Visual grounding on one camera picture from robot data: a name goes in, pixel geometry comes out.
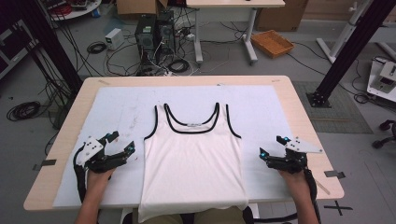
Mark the white tank top black trim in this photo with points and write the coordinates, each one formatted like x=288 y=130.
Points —
x=191 y=168

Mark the closed cardboard box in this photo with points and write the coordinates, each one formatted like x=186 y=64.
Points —
x=280 y=15

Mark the white foam mat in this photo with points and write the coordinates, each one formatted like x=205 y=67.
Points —
x=124 y=102

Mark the round white table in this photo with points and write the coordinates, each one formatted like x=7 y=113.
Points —
x=74 y=9

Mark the person's left hand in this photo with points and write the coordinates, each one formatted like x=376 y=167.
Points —
x=97 y=182

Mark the black tape strip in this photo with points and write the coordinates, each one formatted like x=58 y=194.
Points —
x=45 y=164
x=334 y=174

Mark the grey rack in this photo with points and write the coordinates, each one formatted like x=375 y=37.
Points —
x=12 y=46

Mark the white power supply box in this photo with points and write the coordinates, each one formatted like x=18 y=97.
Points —
x=114 y=38

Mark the black metal stand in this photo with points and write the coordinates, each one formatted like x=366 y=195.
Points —
x=49 y=40
x=355 y=43

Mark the white device on board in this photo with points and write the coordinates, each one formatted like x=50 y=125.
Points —
x=384 y=77

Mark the black tape cross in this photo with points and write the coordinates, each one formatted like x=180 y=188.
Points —
x=338 y=207

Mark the white desk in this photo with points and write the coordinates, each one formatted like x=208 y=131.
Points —
x=236 y=3

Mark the person's khaki trousers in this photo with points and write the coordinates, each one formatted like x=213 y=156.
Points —
x=214 y=217

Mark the grey floor mat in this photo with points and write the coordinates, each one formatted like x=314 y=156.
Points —
x=339 y=112

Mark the person's right hand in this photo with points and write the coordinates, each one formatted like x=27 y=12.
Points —
x=295 y=182

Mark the open cardboard box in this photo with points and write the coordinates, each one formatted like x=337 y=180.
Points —
x=135 y=6

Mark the orange woven basket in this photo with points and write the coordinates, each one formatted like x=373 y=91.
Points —
x=271 y=43

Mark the black computer tower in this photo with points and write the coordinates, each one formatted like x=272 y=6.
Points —
x=166 y=32
x=145 y=39

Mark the white metal stand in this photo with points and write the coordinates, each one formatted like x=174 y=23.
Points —
x=345 y=31

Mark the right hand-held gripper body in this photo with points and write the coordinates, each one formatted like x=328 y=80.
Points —
x=292 y=163

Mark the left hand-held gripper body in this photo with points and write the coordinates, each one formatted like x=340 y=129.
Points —
x=93 y=161

